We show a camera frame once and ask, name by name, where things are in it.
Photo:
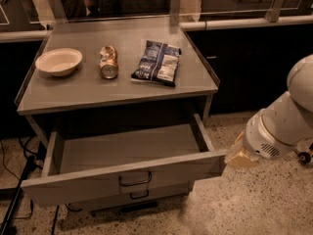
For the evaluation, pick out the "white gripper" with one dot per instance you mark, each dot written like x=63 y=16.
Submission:
x=261 y=137

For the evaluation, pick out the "grey top drawer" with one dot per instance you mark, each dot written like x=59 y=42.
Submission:
x=88 y=168

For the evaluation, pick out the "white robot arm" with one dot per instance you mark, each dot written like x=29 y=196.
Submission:
x=276 y=130

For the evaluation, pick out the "black caster wheel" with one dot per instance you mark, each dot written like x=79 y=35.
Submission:
x=305 y=157

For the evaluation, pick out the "blue white chip bag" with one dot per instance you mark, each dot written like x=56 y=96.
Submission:
x=159 y=64

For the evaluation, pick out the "grey cabinet with countertop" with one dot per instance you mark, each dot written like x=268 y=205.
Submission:
x=85 y=104

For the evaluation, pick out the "grey background counter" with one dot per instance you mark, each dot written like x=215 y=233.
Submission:
x=218 y=10

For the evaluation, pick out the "crushed golden soda can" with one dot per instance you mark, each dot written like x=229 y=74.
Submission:
x=108 y=62

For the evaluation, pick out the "white paper bowl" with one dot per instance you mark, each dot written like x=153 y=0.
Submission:
x=59 y=62

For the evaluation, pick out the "black tripod leg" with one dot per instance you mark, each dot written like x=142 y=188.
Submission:
x=10 y=213

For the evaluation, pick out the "white horizontal railing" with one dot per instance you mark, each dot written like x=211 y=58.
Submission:
x=37 y=35

